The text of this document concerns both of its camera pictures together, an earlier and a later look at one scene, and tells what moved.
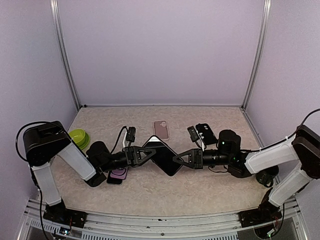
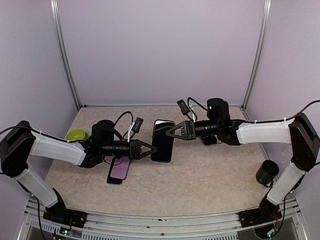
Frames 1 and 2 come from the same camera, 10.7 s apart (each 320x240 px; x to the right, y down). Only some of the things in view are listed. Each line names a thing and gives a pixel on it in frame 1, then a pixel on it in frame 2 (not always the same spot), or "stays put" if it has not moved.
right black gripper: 193,158 → 190,123
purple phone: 121,174 stays put
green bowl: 80,136 stays put
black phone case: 164,155 → 163,141
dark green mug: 266,177 stays put
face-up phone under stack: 113,181 stays put
